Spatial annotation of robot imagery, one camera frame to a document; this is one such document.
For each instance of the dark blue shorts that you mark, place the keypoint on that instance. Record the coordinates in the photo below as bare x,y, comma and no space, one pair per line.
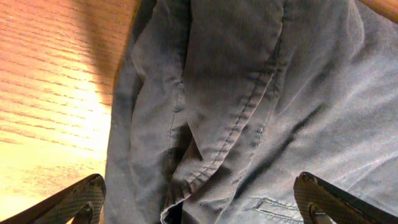
220,105

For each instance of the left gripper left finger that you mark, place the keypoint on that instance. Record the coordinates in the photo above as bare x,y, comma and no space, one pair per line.
79,203

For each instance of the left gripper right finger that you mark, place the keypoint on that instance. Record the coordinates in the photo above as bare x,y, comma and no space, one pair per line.
321,202

